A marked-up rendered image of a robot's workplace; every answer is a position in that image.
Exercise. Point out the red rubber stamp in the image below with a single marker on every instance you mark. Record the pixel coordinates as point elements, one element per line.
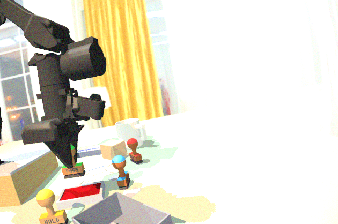
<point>135,157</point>

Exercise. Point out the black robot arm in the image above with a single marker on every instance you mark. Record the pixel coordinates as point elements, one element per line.
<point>78,60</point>

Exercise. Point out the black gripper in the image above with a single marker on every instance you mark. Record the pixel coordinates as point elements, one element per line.
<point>55,130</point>

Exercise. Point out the grey mug with cream handle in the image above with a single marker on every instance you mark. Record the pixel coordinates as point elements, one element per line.
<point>131,128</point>

